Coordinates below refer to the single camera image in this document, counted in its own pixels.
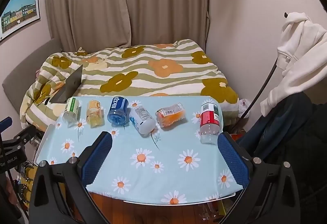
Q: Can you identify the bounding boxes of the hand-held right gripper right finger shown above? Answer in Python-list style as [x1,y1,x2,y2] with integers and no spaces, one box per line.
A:
[217,132,301,224]

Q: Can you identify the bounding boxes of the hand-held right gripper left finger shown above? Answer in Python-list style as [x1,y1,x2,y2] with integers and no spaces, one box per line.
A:
[29,131,113,224]

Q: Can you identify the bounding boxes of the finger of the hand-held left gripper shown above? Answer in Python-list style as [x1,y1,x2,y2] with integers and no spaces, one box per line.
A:
[11,125,36,150]
[0,116,13,133]

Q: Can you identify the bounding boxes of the orange box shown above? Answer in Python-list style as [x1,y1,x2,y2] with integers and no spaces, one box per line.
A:
[230,130,247,142]

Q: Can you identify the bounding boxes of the yellow object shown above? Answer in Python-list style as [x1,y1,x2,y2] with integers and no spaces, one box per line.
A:
[15,162,35,204]

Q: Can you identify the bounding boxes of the yellow label plastic bottle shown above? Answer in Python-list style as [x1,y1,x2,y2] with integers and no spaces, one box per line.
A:
[86,99,105,128]

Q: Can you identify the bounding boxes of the navy blue jacket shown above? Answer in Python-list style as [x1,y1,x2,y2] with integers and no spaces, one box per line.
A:
[235,91,312,163]

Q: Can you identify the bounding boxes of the yellow green package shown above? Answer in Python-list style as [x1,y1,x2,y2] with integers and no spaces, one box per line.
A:
[213,198,232,217]

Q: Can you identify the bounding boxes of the red label plastic bottle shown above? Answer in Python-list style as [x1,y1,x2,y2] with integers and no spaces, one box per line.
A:
[199,102,222,145]

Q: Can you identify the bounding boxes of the blue label plastic bottle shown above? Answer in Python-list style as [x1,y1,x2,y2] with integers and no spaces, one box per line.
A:
[107,96,130,127]

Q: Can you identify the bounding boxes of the white plastic bag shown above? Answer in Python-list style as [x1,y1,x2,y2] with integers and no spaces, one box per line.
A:
[237,99,252,119]

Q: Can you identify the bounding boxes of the green label plastic bottle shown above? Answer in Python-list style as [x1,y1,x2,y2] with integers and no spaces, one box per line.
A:
[63,97,80,124]

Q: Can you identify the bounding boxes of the white plastic bottle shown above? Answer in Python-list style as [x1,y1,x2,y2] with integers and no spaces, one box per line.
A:
[129,101,156,135]

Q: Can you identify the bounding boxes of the daisy print blue tablecloth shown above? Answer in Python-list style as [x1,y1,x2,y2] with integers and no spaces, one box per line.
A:
[34,96,246,205]

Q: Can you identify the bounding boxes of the grey laptop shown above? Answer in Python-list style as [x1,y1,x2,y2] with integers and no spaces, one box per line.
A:
[49,64,84,105]

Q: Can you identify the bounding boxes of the crushed orange plastic bottle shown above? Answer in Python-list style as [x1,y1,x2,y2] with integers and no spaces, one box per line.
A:
[156,102,186,129]

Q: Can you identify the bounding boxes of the black garment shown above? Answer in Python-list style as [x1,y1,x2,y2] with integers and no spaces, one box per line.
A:
[255,101,327,224]

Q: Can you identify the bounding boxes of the black coat rack pole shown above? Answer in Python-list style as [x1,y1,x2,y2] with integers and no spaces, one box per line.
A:
[236,12,291,125]

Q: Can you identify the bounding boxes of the floral striped blanket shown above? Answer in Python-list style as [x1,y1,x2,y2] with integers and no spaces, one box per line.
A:
[20,39,241,133]

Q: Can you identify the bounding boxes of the white hoodie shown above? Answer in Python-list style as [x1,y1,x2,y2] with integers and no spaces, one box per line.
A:
[260,11,327,119]

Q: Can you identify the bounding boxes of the wall poster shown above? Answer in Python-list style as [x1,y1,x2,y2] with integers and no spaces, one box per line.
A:
[0,0,41,42]

